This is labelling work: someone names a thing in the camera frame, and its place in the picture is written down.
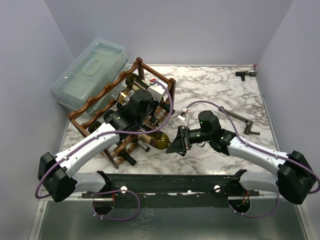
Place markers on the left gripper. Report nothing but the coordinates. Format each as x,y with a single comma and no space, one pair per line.
156,104

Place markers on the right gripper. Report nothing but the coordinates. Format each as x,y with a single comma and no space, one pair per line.
185,139

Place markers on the tall green wine bottle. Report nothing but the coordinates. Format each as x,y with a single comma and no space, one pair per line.
158,140

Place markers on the dark bottle white label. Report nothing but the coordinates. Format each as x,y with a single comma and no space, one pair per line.
135,82

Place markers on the dark wine bottle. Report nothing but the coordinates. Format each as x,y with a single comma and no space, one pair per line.
143,145
155,121

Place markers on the clear square whisky bottle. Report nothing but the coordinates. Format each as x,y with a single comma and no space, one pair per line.
122,95

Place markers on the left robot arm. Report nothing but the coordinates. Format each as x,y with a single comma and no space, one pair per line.
58,173

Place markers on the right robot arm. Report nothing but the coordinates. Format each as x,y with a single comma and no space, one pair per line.
288,174

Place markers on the brown wooden wine rack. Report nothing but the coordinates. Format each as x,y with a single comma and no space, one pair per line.
137,68

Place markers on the green bottle in rack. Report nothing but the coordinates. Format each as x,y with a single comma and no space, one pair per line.
95,125

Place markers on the clear plastic storage box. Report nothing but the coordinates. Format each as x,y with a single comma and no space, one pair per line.
99,64

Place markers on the grey metal L bar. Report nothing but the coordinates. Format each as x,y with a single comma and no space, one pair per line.
248,122

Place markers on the small black T fitting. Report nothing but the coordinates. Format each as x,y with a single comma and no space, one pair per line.
243,74

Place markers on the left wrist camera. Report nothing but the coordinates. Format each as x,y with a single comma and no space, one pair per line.
156,90

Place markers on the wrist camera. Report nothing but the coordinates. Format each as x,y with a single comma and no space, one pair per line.
184,117
156,90

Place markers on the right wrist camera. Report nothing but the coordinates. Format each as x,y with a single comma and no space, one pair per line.
184,117

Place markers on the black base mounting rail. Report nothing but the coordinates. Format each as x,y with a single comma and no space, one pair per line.
171,191

